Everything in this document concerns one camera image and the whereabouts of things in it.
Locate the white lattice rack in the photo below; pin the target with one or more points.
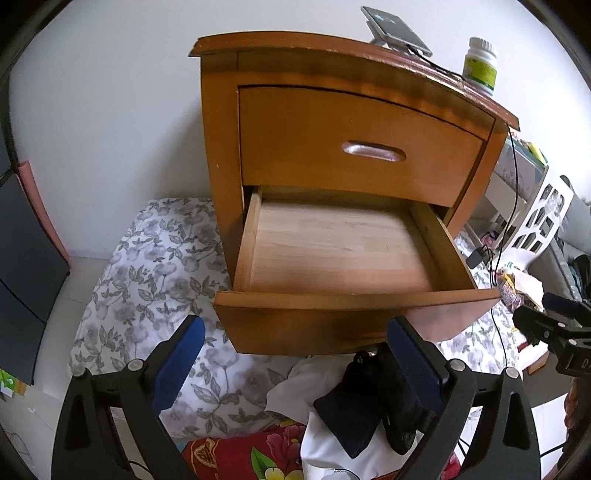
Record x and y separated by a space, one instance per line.
520 230

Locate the navy blue sock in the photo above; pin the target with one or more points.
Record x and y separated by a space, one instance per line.
355 407

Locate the grey phone on stand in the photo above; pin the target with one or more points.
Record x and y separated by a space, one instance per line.
391 31

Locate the pile of small trinkets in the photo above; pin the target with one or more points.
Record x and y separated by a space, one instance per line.
519 288

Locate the black underwear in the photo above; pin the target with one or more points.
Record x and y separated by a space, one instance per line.
403 417

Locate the wooden drawer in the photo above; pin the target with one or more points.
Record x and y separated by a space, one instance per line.
324 272

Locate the white green pill bottle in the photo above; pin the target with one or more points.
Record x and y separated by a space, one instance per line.
480 68

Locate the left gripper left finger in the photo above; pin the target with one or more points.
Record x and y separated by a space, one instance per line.
168 365

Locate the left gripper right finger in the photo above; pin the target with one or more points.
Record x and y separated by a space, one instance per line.
422 364

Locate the red floral quilt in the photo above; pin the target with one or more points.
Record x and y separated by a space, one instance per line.
274 453

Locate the books on rack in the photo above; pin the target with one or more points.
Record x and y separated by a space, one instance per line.
518 167

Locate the black power adapter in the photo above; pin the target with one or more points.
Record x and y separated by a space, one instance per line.
481 255

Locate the white printed t-shirt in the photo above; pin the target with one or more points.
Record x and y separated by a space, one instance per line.
321 453

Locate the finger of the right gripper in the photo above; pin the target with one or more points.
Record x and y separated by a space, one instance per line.
565 306

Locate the right hand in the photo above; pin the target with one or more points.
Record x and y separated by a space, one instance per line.
577 409

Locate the wooden nightstand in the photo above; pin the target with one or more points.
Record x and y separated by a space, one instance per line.
304 110

